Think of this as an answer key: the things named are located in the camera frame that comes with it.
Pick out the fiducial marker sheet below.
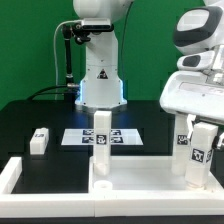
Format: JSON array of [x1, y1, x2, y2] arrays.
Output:
[[61, 129, 143, 146]]

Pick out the white U-shaped obstacle frame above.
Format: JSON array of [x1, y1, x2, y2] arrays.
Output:
[[0, 157, 95, 218]]

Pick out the white desk top tray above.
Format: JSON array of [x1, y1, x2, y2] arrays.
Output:
[[88, 156, 224, 217]]

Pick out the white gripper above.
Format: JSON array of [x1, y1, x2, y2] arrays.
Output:
[[160, 71, 224, 150]]

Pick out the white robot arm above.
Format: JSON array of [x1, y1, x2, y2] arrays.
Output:
[[73, 0, 224, 125]]

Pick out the black cables on table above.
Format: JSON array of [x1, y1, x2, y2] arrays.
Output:
[[25, 83, 81, 102]]

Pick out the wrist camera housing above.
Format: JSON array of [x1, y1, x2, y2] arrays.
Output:
[[177, 50, 215, 71]]

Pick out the grey camera on mount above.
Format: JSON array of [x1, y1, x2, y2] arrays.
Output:
[[81, 18, 112, 32]]

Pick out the grey camera cable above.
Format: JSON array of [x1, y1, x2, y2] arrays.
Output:
[[53, 20, 83, 101]]

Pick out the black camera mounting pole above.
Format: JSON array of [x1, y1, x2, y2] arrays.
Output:
[[62, 23, 90, 83]]

